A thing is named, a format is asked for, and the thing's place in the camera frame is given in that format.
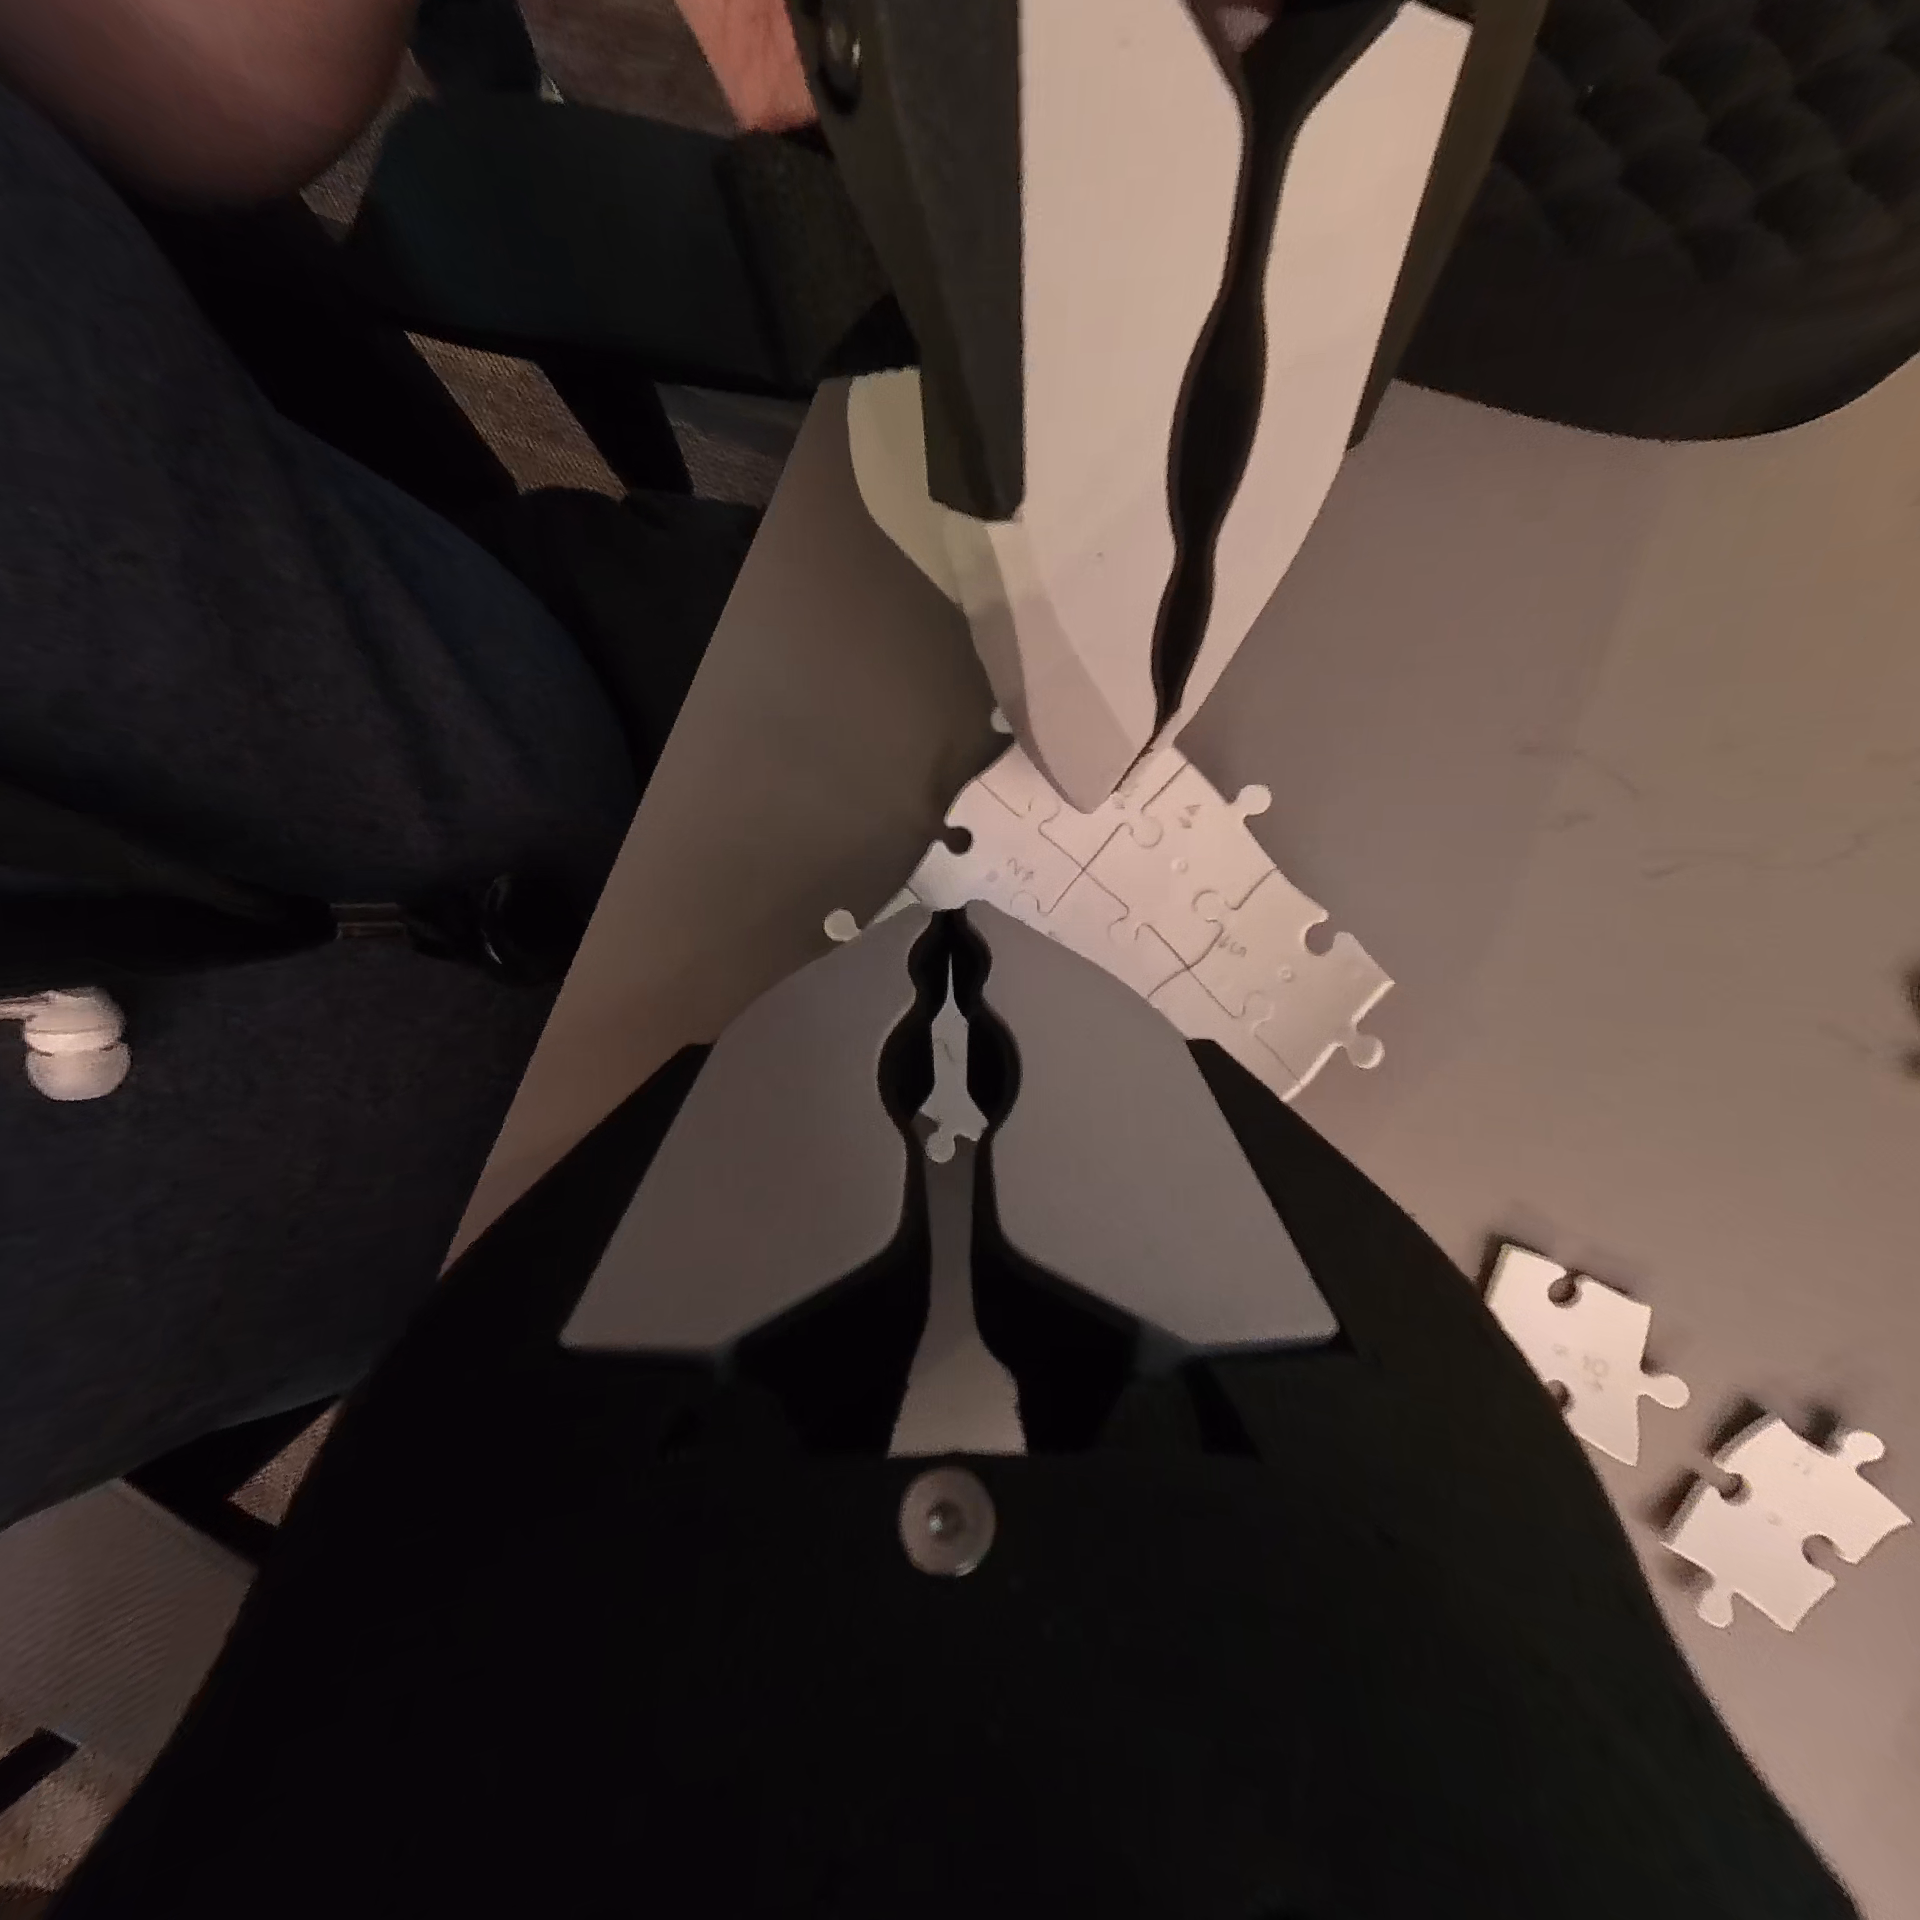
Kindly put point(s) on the office chair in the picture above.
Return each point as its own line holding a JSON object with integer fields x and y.
{"x": 598, "y": 254}

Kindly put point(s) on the person's left hand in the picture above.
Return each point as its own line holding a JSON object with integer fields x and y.
{"x": 749, "y": 53}

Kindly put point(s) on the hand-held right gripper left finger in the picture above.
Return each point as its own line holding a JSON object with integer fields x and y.
{"x": 749, "y": 1184}

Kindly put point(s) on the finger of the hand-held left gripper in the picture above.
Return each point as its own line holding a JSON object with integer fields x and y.
{"x": 1334, "y": 301}
{"x": 1108, "y": 301}

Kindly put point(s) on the scattered loose puzzle pieces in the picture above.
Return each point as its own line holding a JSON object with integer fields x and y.
{"x": 1589, "y": 1335}

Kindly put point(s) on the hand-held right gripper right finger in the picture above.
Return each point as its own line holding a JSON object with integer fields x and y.
{"x": 1161, "y": 1184}

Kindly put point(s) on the assembled white puzzle section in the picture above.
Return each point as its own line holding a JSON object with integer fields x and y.
{"x": 1200, "y": 902}

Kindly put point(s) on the person's left forearm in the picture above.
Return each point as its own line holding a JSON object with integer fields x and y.
{"x": 284, "y": 76}

